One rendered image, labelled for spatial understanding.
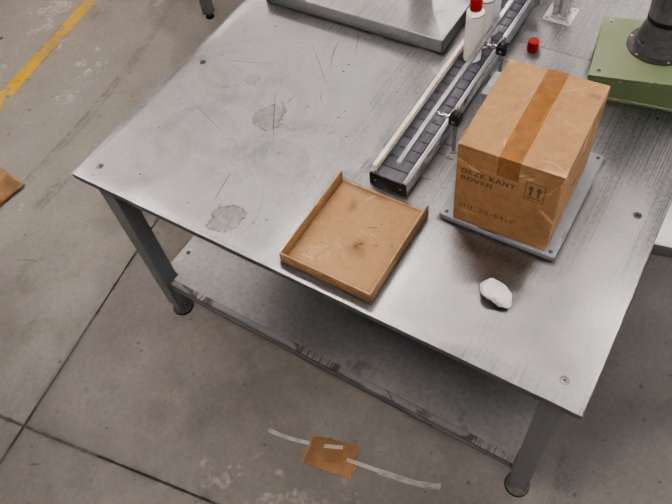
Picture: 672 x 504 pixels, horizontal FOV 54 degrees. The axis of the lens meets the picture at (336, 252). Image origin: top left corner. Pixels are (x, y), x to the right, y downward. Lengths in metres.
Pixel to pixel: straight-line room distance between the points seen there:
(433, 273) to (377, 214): 0.23
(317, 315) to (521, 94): 1.07
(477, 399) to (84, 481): 1.35
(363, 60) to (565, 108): 0.78
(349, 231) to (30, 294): 1.66
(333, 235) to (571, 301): 0.59
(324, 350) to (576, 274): 0.91
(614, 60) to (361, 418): 1.37
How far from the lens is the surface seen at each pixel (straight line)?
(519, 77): 1.64
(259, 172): 1.87
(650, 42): 2.07
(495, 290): 1.57
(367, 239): 1.67
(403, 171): 1.75
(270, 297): 2.34
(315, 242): 1.68
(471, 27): 1.96
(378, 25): 2.21
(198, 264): 2.49
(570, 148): 1.50
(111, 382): 2.63
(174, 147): 2.01
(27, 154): 3.53
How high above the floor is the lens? 2.20
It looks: 55 degrees down
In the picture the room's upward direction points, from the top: 10 degrees counter-clockwise
